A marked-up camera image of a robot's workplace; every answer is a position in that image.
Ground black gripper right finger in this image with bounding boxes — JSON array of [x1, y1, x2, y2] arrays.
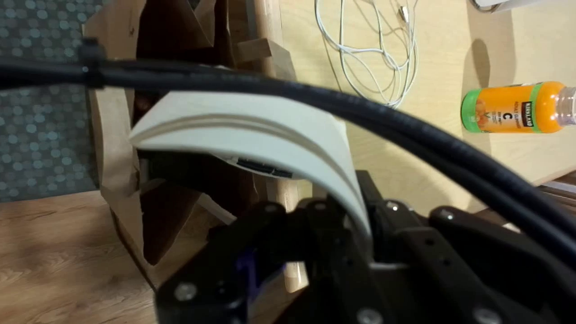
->
[[356, 170, 576, 324]]

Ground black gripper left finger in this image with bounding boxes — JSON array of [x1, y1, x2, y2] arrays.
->
[[152, 200, 361, 324]]

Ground white cap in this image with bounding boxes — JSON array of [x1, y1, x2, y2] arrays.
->
[[127, 90, 374, 240]]

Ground brown paper bag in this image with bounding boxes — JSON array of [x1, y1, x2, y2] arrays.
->
[[82, 0, 312, 296]]

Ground orange juice bottle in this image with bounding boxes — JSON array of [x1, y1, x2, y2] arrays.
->
[[458, 80, 576, 135]]

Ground green patterned rug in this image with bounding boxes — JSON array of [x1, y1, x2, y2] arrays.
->
[[0, 0, 105, 204]]

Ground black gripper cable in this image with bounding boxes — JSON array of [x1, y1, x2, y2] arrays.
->
[[0, 38, 576, 267]]

